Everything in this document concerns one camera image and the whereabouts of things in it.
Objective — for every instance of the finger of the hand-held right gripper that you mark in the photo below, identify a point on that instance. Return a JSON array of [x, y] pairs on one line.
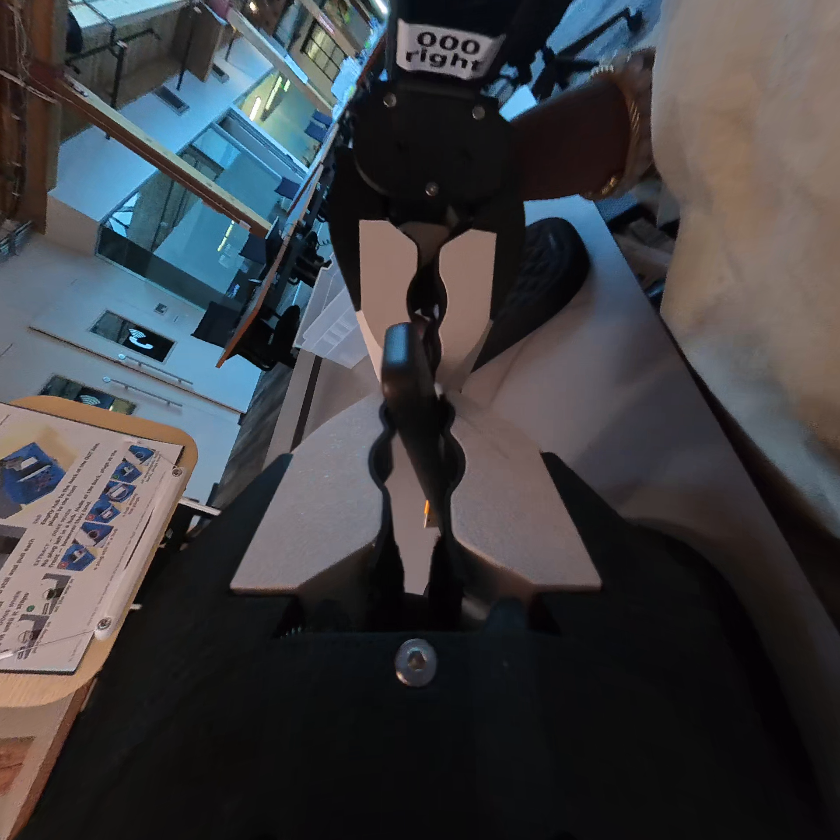
[[384, 275], [469, 295]]

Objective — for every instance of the person in grey sweatshirt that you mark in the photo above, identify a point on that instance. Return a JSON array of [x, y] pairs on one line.
[[741, 197]]

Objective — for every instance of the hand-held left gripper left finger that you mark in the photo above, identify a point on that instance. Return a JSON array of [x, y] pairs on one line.
[[315, 512]]

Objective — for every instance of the wooden sign board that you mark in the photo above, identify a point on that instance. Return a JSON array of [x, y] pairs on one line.
[[39, 692]]

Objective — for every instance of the long wooden desk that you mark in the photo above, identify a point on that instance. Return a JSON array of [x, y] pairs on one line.
[[281, 246]]

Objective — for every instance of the clear plastic storage bin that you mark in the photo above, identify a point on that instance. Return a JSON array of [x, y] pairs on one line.
[[328, 328]]

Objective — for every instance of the black phone symbol sign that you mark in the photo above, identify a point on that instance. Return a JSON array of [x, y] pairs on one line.
[[138, 338]]

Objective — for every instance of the wooden beam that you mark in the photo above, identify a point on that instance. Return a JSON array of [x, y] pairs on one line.
[[164, 157]]

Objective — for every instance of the printed instruction sheet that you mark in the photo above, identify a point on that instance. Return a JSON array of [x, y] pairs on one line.
[[65, 525]]

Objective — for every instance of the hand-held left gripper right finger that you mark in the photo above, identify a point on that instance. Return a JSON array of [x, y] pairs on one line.
[[518, 525]]

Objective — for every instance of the black wifi symbol sign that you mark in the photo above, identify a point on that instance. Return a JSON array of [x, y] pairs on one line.
[[85, 397]]

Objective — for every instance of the black multi-port usb hub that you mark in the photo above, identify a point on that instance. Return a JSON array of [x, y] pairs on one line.
[[410, 394]]

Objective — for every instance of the black textured pad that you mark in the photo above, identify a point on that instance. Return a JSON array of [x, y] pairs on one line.
[[551, 269]]

